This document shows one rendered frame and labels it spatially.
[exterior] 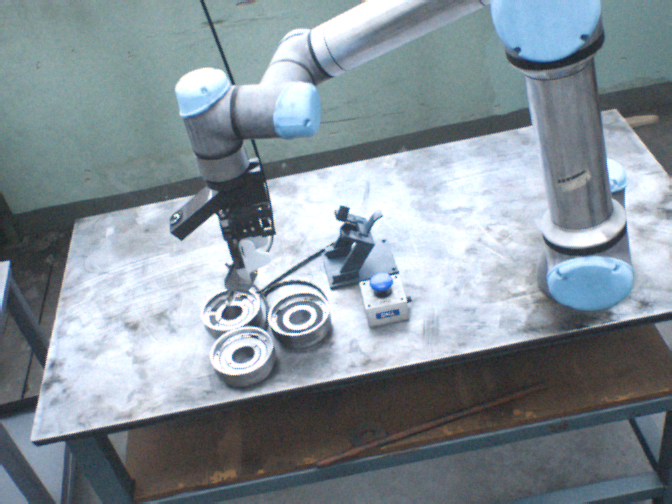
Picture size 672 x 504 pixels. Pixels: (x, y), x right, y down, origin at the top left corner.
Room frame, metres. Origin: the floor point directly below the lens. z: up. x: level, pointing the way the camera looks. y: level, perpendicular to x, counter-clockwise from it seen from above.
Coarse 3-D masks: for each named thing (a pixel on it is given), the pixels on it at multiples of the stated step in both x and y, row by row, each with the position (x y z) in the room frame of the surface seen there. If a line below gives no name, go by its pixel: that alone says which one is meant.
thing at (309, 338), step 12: (288, 300) 1.05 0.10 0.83; (300, 300) 1.05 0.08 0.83; (312, 300) 1.04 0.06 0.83; (324, 300) 1.02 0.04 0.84; (288, 312) 1.03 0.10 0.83; (300, 312) 1.03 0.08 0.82; (312, 312) 1.01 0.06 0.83; (276, 324) 1.00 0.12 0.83; (288, 324) 1.00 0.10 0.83; (324, 324) 0.97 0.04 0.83; (276, 336) 0.98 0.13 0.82; (288, 336) 0.96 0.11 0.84; (300, 336) 0.96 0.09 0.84; (312, 336) 0.96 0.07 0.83; (324, 336) 0.98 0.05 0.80; (300, 348) 0.96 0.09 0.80
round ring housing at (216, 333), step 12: (216, 300) 1.09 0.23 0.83; (252, 300) 1.07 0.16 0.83; (204, 312) 1.07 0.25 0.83; (216, 312) 1.06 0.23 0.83; (228, 312) 1.07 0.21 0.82; (240, 312) 1.07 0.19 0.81; (204, 324) 1.03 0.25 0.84; (228, 324) 1.03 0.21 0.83; (252, 324) 1.02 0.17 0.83; (216, 336) 1.01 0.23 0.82
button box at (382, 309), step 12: (396, 276) 1.04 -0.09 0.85; (396, 288) 1.01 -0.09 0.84; (372, 300) 0.99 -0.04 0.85; (384, 300) 0.99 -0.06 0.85; (396, 300) 0.98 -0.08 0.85; (408, 300) 1.01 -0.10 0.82; (372, 312) 0.98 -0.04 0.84; (384, 312) 0.98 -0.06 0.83; (396, 312) 0.98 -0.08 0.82; (408, 312) 0.98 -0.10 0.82; (372, 324) 0.98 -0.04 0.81; (384, 324) 0.98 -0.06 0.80
